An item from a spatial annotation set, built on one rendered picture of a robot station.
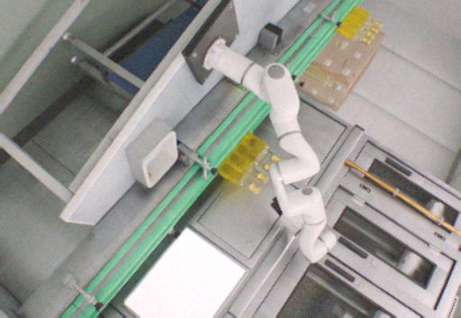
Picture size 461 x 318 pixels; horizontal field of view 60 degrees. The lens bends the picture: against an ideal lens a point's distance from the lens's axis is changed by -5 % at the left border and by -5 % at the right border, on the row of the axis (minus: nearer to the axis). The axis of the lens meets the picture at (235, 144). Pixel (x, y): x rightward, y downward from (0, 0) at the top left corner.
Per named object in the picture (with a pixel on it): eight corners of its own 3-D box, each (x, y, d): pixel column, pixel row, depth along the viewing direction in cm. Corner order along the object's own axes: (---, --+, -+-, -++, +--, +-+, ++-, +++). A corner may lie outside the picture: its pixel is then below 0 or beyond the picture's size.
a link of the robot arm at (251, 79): (239, 90, 156) (275, 112, 153) (240, 72, 144) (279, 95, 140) (254, 72, 159) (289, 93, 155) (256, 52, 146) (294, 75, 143)
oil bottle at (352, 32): (322, 24, 234) (366, 49, 227) (325, 17, 229) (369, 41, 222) (327, 20, 236) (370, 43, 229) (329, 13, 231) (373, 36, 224)
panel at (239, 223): (120, 304, 162) (186, 359, 153) (119, 304, 159) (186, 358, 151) (247, 151, 202) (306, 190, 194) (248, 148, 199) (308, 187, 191)
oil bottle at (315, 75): (291, 69, 229) (331, 93, 222) (293, 63, 224) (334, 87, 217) (296, 62, 231) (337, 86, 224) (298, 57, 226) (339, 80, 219)
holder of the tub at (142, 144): (134, 182, 167) (149, 193, 165) (123, 148, 143) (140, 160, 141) (161, 152, 174) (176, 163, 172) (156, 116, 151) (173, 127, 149)
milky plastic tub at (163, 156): (132, 177, 162) (149, 190, 160) (124, 149, 143) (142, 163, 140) (161, 147, 170) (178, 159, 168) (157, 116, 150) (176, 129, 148)
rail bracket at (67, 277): (58, 279, 147) (103, 318, 141) (43, 268, 132) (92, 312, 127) (67, 268, 149) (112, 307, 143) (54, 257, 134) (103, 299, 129)
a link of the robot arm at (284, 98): (275, 144, 146) (280, 125, 131) (256, 86, 155) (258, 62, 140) (301, 138, 147) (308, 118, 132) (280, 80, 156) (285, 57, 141)
